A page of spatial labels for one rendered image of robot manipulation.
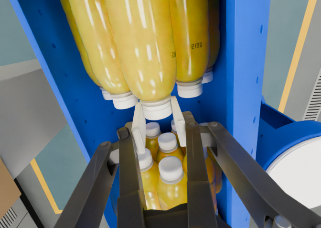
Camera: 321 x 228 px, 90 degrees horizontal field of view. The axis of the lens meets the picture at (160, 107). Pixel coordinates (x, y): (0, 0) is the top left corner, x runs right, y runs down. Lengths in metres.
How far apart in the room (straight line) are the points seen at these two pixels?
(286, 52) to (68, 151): 2.18
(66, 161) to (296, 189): 1.84
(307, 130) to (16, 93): 0.88
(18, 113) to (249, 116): 0.69
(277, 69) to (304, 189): 1.23
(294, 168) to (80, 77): 0.56
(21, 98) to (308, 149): 0.88
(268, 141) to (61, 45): 0.54
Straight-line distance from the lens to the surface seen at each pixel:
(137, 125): 0.16
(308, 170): 0.61
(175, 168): 0.27
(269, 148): 0.55
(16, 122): 0.72
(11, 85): 0.72
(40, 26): 0.28
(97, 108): 0.34
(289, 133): 0.56
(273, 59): 1.69
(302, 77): 1.93
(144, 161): 0.31
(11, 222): 2.43
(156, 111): 0.19
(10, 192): 0.62
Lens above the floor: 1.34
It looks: 66 degrees down
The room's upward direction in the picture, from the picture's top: 172 degrees clockwise
